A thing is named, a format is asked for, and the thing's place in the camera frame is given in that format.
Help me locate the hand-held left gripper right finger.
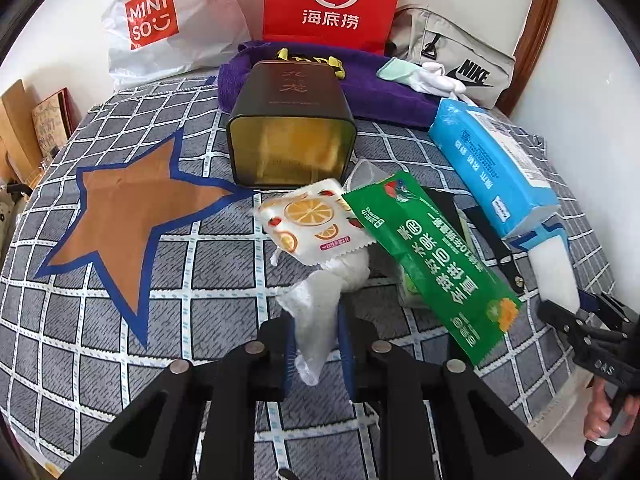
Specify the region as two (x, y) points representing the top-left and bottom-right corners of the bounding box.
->
(339, 305), (571, 480)

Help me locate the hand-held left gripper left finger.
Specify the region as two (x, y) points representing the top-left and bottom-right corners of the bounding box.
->
(60, 310), (297, 480)

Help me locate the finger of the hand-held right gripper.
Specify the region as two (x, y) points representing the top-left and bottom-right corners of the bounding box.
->
(538, 289), (640, 347)
(462, 205), (525, 295)

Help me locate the white fruit-print packet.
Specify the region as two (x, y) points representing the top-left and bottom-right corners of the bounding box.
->
(272, 250), (372, 387)

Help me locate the green snack packet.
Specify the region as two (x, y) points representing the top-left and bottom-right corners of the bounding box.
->
(342, 172), (523, 367)

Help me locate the blue tissue pack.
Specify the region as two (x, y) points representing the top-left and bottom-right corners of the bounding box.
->
(427, 97), (583, 312)

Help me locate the person's right hand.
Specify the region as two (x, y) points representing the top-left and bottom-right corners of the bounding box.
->
(582, 380), (633, 443)

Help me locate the orange slice print packet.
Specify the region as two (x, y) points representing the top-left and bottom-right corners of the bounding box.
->
(252, 177), (377, 268)

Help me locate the grey grid bedsheet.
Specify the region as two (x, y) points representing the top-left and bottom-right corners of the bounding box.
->
(0, 75), (621, 480)

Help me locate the white glove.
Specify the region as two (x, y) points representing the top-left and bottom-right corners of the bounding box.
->
(415, 62), (473, 102)

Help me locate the purple towel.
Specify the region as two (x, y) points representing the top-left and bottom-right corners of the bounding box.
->
(216, 40), (451, 128)

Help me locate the mint green cloth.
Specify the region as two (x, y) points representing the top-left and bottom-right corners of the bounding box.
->
(376, 57), (426, 84)

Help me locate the grey waist bag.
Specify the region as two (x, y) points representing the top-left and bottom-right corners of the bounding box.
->
(387, 5), (518, 111)

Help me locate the wooden headboard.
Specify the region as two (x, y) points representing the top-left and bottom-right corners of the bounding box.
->
(495, 0), (566, 117)

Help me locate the dark tin box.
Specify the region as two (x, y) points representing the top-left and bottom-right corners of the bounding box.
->
(225, 60), (359, 191)

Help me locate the white plastic shopping bag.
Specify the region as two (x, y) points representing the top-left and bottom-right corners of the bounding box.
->
(100, 0), (267, 87)

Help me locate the brown cardboard board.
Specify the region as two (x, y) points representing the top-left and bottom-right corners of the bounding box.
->
(0, 80), (43, 183)

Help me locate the yellow and black strap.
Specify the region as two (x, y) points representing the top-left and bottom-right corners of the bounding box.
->
(275, 47), (348, 79)

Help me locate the brown picture frame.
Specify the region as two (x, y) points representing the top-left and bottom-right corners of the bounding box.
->
(31, 87), (82, 157)

